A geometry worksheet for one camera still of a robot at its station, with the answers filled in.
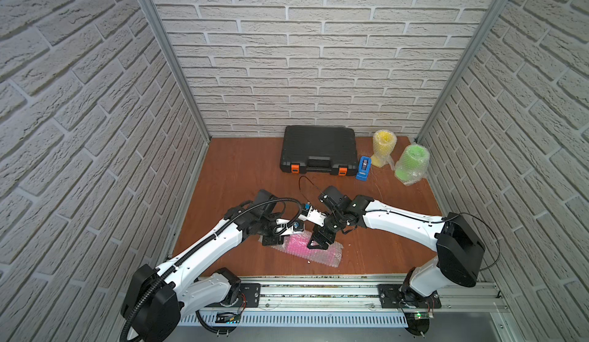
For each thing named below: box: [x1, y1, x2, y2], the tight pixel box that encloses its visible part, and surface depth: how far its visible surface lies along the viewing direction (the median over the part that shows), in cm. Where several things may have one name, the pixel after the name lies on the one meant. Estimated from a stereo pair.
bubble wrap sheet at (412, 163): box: [394, 143, 431, 187], surface depth 97 cm
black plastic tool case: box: [279, 124, 359, 177], surface depth 108 cm
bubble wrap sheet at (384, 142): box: [370, 128, 398, 171], surface depth 102 cm
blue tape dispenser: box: [355, 155, 372, 182], surface depth 105 cm
